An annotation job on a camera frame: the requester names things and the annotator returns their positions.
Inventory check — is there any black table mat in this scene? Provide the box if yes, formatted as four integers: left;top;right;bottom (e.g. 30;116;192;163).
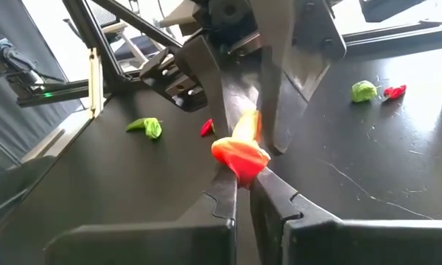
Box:
0;43;442;265

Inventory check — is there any green bell pepper toy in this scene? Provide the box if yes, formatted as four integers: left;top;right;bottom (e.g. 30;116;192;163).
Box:
143;117;164;140
351;79;379;104

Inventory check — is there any red chili pepper toy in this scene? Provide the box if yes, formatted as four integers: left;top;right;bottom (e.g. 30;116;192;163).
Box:
382;84;407;101
200;118;214;138

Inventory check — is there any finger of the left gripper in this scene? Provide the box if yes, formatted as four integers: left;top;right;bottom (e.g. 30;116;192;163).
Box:
250;0;347;155
139;35;231;139

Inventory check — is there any white metal bracket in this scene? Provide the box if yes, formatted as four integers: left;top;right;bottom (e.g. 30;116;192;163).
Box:
88;47;105;119

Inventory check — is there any black aluminium table frame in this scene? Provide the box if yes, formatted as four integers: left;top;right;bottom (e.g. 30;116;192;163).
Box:
60;0;442;111

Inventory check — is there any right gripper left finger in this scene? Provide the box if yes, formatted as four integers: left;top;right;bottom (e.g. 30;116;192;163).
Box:
46;165;239;265

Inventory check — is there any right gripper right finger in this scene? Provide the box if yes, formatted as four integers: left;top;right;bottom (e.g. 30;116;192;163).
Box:
250;167;442;265

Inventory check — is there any green chili pepper toy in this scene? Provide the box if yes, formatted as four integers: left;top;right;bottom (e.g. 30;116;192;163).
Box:
125;118;148;133

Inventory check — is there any person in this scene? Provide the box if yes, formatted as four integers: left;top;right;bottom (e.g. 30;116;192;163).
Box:
0;145;58;236

